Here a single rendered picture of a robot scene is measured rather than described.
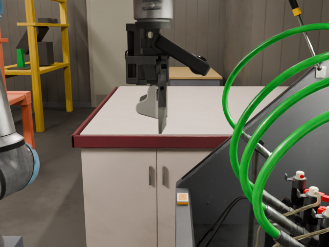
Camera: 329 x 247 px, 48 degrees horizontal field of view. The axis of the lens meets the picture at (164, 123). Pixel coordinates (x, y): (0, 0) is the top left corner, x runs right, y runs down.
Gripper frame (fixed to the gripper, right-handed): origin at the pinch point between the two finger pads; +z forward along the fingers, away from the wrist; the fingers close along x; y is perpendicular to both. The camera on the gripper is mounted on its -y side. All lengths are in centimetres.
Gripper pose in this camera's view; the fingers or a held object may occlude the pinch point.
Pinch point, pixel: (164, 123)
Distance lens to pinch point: 75.6
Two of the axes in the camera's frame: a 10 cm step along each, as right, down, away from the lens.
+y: -10.0, 0.0, 0.3
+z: 0.0, 9.7, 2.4
